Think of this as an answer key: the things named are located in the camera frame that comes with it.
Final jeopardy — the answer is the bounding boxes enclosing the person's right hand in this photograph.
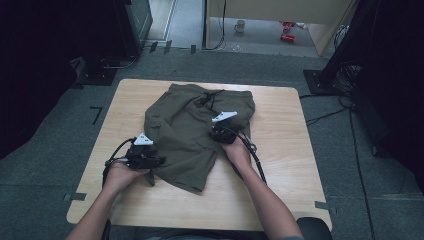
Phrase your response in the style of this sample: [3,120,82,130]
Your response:
[221,134,254,172]

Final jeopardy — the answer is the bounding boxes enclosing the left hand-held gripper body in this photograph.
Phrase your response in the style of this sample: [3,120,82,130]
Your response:
[125,132,158,170]

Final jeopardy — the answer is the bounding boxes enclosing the black angled floor tape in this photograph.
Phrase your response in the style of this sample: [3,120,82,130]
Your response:
[89,105,104,126]

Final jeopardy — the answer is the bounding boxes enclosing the tangled black cable bundle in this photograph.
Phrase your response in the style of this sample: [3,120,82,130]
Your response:
[332,62,364,98]

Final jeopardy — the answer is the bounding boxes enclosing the person's left hand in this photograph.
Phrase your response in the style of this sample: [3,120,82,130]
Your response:
[104,161,152,195]

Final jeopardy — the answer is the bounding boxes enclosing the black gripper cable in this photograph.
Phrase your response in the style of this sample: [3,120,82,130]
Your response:
[229,127,268,185]
[101,136,138,188]

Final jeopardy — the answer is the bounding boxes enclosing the grey tape strip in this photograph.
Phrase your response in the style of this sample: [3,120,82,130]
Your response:
[62,192,88,202]
[314,200,338,215]

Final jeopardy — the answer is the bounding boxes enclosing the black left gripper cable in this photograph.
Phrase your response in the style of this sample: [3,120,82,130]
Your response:
[101,136,138,188]

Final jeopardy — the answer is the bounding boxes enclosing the olive green shorts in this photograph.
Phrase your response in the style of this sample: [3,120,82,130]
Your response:
[143,82,257,195]

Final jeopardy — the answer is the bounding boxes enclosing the dark cabinet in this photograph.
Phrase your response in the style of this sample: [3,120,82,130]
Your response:
[83,0,155,62]

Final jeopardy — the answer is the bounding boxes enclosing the black floor cable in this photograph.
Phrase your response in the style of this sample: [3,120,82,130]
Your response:
[298,93,377,240]

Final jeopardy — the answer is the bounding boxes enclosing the beige mug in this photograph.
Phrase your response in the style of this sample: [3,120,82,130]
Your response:
[233,19,247,34]

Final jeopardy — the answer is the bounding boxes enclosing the dark curtain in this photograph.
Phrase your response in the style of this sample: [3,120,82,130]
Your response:
[0,0,88,161]

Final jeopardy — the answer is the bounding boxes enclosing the light wooden shelf unit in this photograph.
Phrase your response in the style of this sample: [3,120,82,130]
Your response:
[203,0,360,58]

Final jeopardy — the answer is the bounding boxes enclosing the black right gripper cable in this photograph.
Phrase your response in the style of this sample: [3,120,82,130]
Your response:
[229,127,268,185]

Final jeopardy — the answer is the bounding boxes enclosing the black stand base plate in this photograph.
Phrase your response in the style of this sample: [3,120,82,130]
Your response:
[74,63,118,87]
[302,68,338,97]

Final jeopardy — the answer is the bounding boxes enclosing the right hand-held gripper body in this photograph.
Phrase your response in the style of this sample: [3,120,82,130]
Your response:
[211,111,242,145]

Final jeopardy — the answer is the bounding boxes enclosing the black hanging cable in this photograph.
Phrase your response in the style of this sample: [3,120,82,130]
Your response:
[201,0,228,52]

